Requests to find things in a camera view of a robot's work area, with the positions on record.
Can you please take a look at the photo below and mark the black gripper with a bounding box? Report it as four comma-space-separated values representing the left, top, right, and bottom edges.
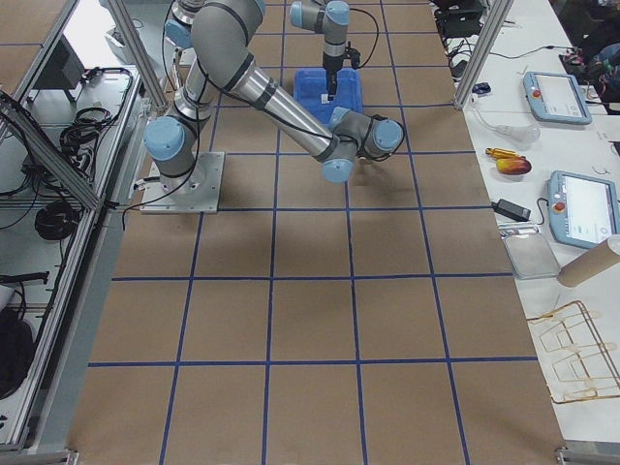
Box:
323, 46, 345, 101

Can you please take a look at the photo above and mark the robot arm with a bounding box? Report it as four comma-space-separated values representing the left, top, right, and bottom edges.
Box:
144, 1, 404, 183
290, 1, 350, 101

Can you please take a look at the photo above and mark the blue plastic tray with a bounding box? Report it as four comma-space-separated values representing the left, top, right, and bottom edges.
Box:
294, 68, 363, 125

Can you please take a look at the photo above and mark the gold metal tool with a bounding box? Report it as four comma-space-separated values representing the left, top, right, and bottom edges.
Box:
485, 147, 520, 160

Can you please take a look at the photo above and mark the red yellow mango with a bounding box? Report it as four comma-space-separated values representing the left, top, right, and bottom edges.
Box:
495, 157, 532, 175

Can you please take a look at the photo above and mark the black power adapter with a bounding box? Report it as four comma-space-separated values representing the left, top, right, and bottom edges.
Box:
491, 199, 531, 222

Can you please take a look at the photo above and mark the upper teach pendant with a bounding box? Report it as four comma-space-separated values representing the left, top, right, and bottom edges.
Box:
522, 72, 592, 126

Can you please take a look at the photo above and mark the teach pendant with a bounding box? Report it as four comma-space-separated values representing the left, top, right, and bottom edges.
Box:
522, 72, 592, 126
547, 170, 619, 249

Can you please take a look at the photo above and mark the lower teach pendant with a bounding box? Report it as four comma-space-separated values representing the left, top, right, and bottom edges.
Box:
547, 170, 619, 249

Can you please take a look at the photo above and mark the cardboard tube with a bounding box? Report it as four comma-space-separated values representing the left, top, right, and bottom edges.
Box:
557, 234, 619, 288

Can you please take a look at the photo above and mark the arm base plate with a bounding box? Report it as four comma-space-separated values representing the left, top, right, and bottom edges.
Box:
139, 151, 226, 214

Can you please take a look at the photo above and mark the aluminium frame post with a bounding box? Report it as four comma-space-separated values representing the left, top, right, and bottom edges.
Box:
453, 0, 513, 110

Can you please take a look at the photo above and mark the gold wire rack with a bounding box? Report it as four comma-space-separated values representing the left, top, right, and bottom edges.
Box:
527, 300, 619, 405

